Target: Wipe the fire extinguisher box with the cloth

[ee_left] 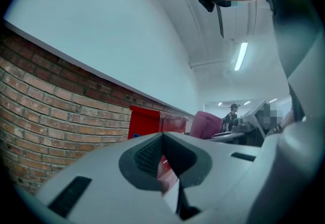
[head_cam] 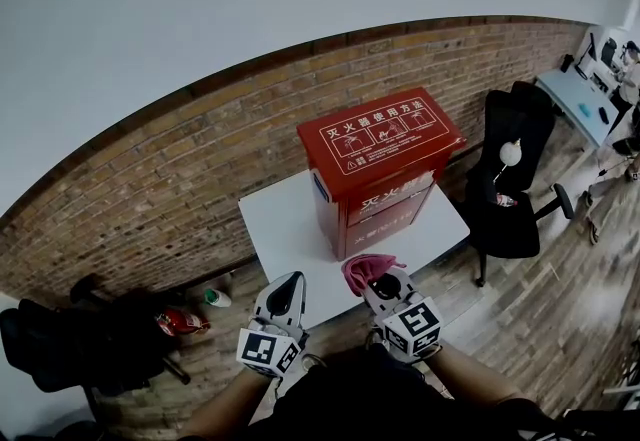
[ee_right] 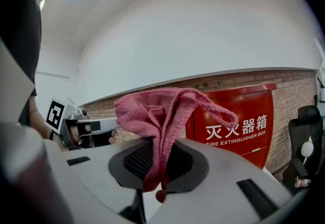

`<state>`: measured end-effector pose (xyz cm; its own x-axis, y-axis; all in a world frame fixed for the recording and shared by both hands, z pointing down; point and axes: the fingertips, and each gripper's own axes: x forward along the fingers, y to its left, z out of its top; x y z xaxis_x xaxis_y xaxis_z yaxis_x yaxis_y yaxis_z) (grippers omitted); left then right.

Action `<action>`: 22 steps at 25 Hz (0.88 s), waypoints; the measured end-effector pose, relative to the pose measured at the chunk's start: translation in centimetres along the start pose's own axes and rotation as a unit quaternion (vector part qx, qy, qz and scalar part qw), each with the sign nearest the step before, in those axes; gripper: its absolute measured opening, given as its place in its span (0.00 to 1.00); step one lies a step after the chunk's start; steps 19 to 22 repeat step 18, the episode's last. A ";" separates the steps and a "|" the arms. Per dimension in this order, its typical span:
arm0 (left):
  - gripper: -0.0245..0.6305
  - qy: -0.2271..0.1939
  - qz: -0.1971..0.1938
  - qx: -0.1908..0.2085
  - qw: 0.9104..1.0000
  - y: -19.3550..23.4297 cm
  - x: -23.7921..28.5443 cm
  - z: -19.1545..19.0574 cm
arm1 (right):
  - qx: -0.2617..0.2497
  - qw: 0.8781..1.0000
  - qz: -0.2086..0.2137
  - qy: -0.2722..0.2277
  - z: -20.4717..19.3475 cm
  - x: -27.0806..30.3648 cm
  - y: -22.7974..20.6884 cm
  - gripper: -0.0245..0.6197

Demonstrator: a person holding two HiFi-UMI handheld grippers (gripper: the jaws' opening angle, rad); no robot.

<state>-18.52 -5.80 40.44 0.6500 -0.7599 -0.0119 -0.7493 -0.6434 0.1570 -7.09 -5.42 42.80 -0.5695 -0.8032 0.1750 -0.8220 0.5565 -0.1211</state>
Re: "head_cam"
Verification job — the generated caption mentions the person's black clothing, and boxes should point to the person's black clothing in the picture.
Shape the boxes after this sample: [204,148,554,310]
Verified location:
[169,342,601,441]

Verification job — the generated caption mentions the person's right forearm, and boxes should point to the person's right forearm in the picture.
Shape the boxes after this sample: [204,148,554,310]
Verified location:
[429,343,526,405]

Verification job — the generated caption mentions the white bottle green cap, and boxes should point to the white bottle green cap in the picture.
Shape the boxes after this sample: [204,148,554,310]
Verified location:
[203,288,233,309]

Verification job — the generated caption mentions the black desk lamp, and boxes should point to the black desk lamp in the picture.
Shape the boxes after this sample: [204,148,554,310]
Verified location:
[574,31,599,80]

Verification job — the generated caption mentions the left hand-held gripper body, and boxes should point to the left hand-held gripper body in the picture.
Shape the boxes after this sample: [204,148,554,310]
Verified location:
[235,316,310,378]

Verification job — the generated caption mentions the light blue desk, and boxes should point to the light blue desk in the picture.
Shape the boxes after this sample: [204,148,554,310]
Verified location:
[534,67,626,150]

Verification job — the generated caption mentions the red fire extinguisher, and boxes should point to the red fire extinguisher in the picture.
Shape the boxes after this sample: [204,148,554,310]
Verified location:
[154,307,211,338]

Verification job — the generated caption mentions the white ball on stick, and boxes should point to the white ball on stick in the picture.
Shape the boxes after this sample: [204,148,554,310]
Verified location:
[492,138,524,185]

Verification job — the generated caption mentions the red fire extinguisher box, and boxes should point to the red fire extinguisher box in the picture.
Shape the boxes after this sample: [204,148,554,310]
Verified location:
[296,86,467,263]

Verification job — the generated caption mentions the black mesh office chair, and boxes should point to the black mesh office chair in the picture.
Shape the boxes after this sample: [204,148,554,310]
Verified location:
[0,273,191,395]

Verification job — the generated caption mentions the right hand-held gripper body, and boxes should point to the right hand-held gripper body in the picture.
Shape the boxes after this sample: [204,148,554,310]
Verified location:
[371,289,445,367]

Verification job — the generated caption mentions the black padded office chair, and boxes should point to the black padded office chair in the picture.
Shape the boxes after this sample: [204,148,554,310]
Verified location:
[452,81,576,288]

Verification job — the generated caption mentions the pink cloth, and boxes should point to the pink cloth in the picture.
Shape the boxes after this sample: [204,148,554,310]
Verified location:
[341,253,410,299]

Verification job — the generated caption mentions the person's left forearm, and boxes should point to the person's left forearm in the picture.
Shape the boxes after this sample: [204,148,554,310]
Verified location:
[182,368,274,441]

